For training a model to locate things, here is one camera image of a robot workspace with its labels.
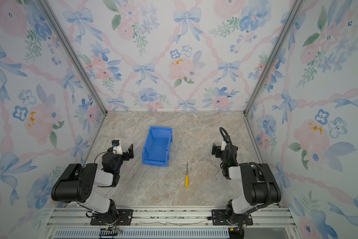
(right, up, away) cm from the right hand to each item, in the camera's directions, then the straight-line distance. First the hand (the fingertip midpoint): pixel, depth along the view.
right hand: (222, 143), depth 94 cm
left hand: (-60, 0, -3) cm, 61 cm away
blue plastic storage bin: (-42, -5, +4) cm, 43 cm away
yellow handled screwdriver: (-23, -20, -9) cm, 32 cm away
